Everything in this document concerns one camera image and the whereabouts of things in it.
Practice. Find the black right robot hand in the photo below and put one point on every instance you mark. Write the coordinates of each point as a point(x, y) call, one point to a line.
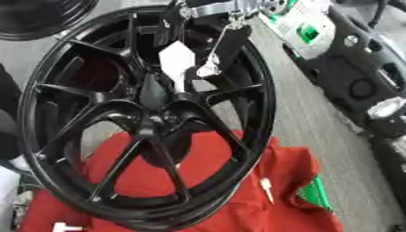
point(232, 45)

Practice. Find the silver and black right robot arm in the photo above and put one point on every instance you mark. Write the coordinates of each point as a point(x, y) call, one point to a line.
point(338, 75)

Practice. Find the black spoked wheel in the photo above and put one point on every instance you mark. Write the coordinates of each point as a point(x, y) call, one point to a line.
point(149, 128)

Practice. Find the green cloth piece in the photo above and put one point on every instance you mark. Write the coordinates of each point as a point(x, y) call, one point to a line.
point(317, 193)

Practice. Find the black round tyre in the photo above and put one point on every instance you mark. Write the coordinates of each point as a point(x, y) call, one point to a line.
point(37, 18)

